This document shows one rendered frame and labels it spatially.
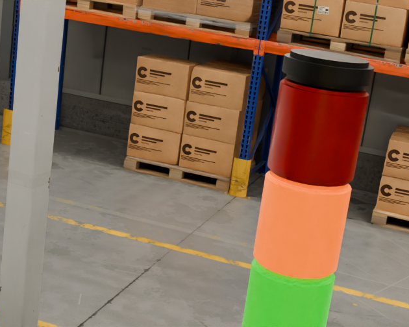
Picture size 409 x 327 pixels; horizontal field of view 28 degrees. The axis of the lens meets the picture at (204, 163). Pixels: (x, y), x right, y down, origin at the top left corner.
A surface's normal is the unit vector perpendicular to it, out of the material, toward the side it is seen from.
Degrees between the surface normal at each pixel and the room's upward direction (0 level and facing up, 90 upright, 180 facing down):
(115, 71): 90
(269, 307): 90
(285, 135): 90
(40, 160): 90
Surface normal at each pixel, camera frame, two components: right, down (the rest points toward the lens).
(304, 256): -0.03, 0.25
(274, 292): -0.52, 0.15
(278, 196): -0.72, 0.08
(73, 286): 0.13, -0.96
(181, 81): -0.30, 0.21
